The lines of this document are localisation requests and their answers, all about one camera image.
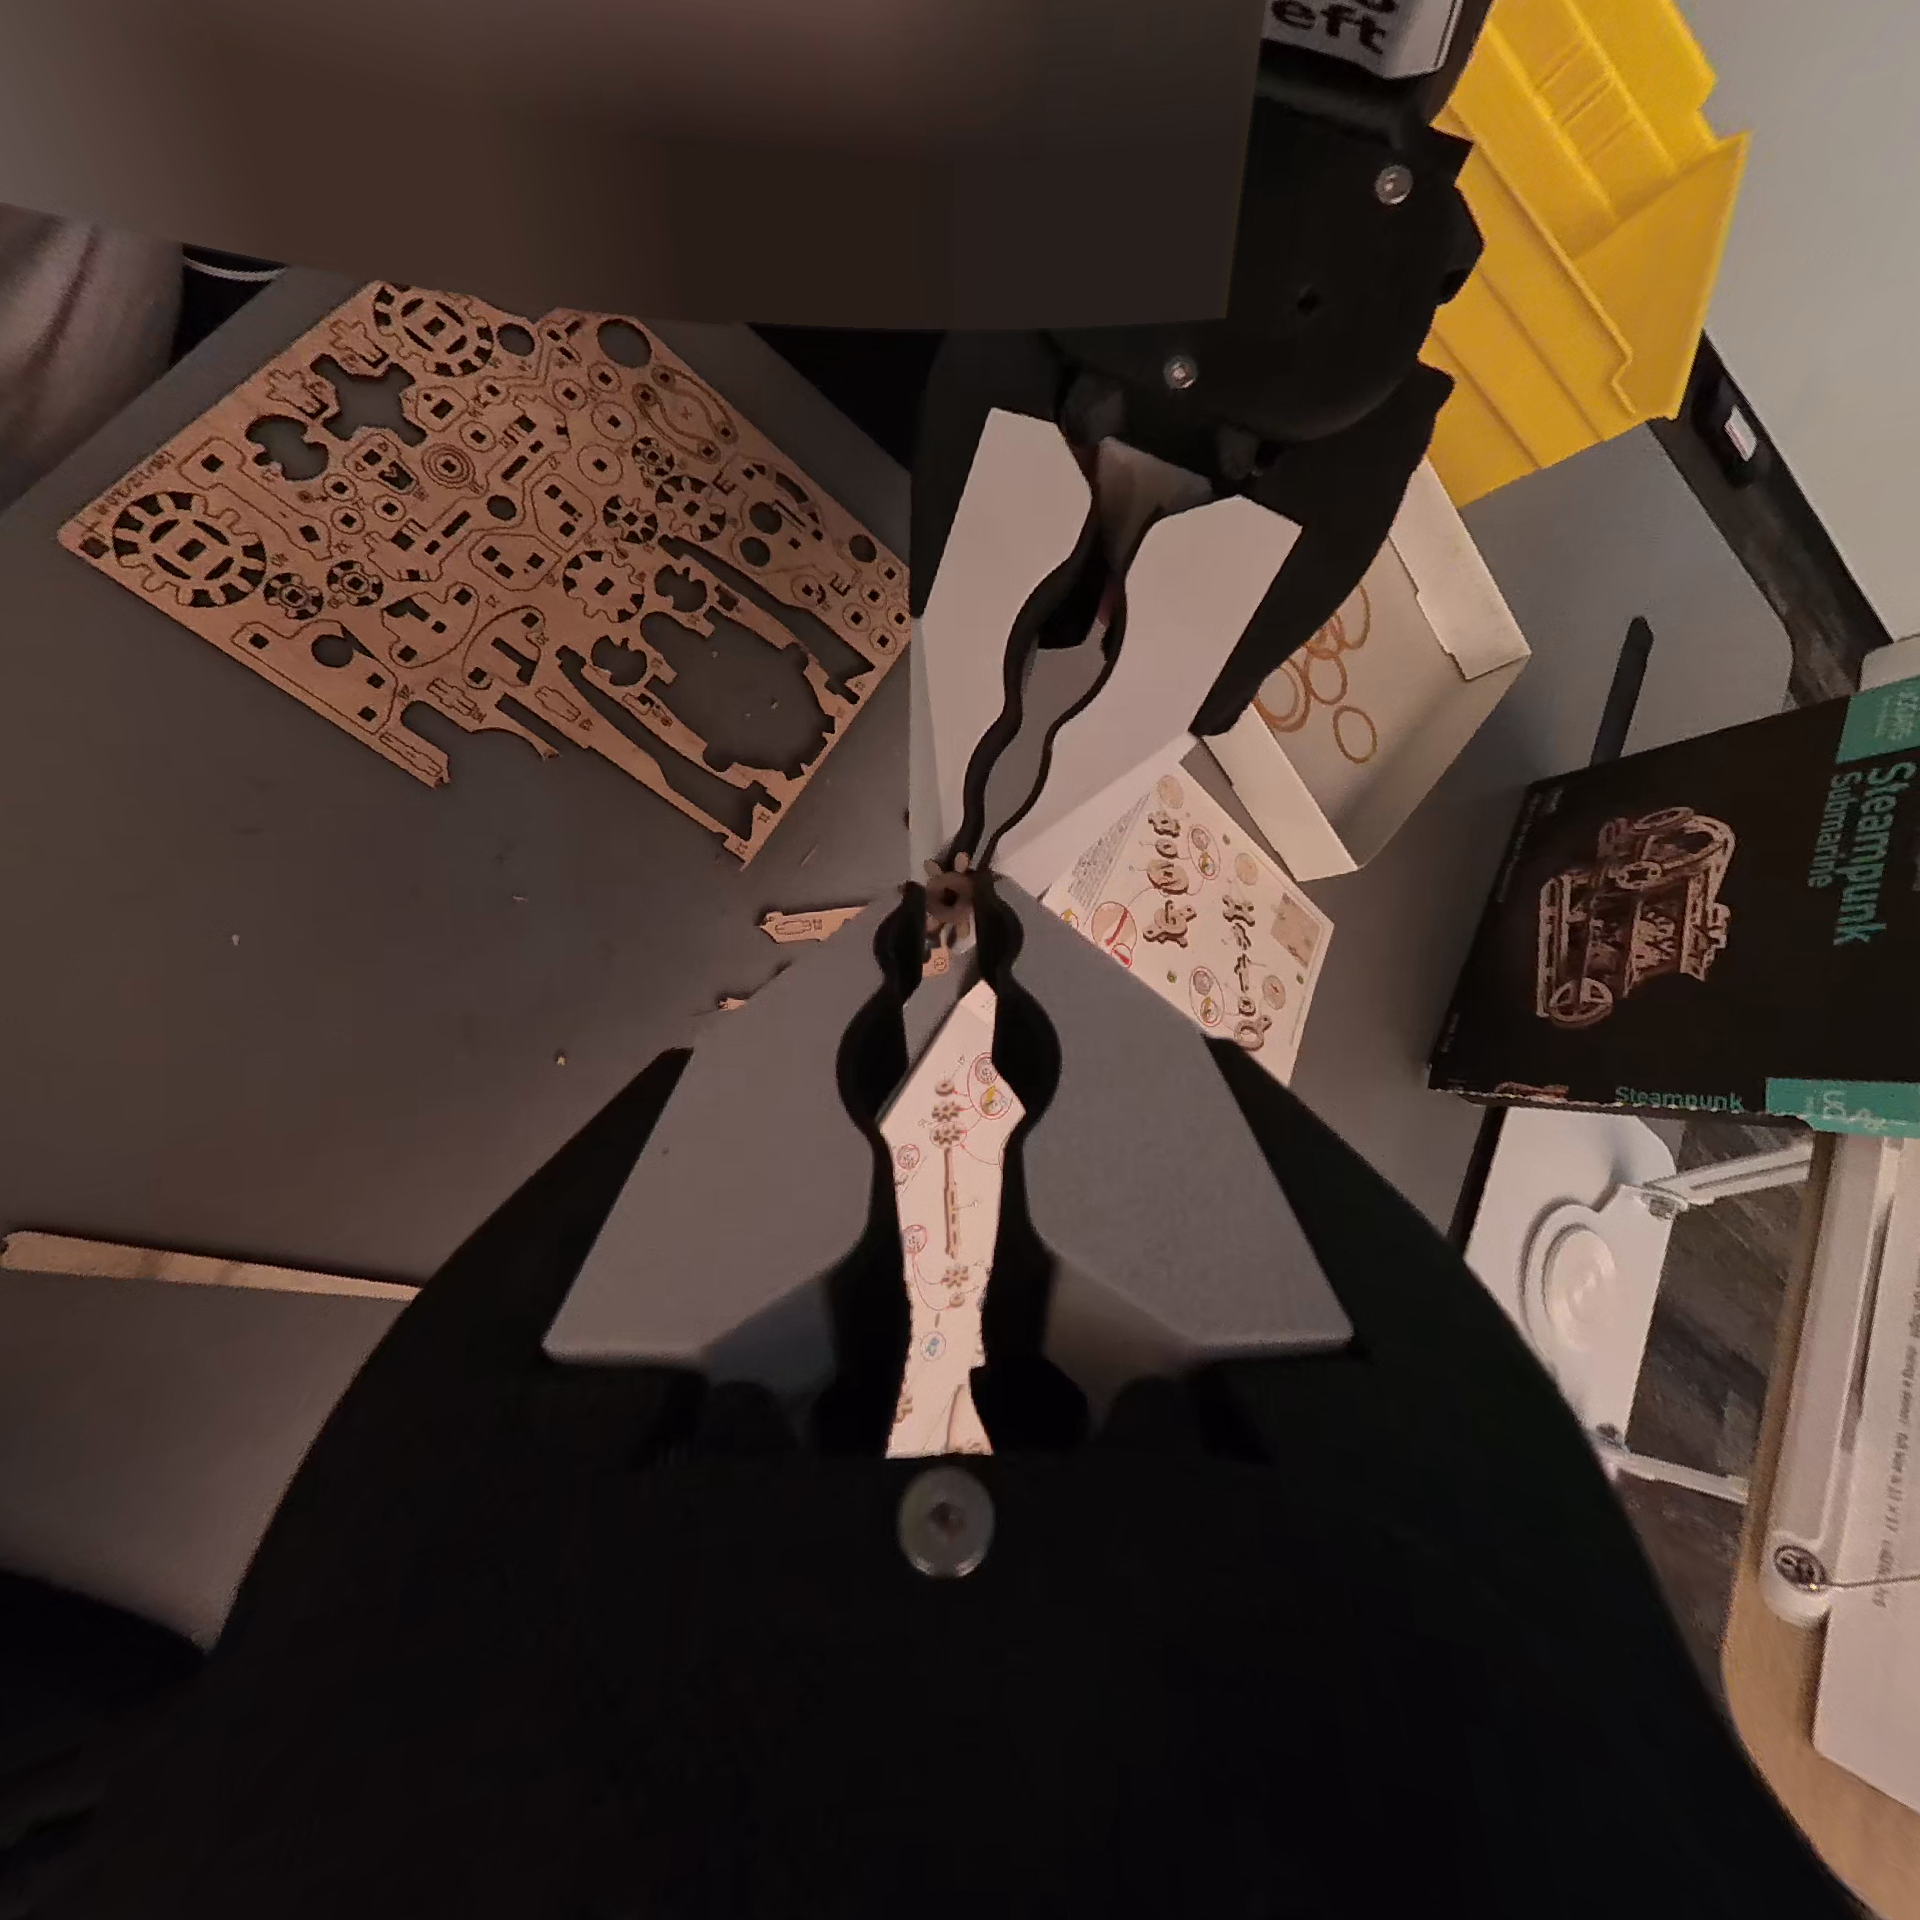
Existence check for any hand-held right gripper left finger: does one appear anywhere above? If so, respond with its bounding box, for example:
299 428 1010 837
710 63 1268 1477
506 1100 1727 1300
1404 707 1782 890
541 889 926 1452

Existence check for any printed paper sheet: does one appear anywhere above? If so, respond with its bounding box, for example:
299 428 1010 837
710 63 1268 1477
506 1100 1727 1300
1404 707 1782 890
1814 1275 1920 1795

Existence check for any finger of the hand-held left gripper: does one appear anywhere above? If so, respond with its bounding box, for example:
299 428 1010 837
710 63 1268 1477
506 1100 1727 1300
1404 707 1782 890
906 409 1122 877
973 503 1309 885

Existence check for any white cardboard box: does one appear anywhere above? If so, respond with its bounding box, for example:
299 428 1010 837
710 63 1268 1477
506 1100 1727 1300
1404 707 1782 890
1192 450 1536 885

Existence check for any yellow plastic bin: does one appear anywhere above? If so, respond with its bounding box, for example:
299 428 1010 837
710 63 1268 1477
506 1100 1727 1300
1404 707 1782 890
1417 0 1755 509

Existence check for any black model kit box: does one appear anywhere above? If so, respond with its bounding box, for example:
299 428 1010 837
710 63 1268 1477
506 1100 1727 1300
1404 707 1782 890
1428 697 1920 1131

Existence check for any large plywood parts sheet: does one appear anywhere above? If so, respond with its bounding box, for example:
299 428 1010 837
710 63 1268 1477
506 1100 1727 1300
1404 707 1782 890
60 282 915 873

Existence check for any long wooden stick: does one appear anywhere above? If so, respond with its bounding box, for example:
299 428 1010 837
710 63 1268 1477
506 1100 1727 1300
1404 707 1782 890
0 1230 427 1305

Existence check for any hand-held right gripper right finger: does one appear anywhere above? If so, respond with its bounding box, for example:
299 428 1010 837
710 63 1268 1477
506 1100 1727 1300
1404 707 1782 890
973 883 1357 1446

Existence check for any instruction booklet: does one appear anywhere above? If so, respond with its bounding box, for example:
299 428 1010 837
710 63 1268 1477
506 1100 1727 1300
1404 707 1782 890
877 772 1338 1460

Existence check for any black pen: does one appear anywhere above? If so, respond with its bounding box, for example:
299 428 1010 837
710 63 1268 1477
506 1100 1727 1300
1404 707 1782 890
1591 614 1656 782

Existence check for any small plywood sheet fragment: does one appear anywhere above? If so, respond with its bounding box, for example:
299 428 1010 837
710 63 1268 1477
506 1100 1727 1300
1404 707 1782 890
717 900 871 1020

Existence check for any pile of rubber bands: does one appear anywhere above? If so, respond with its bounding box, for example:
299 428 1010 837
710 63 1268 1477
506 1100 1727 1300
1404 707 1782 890
1253 582 1386 768

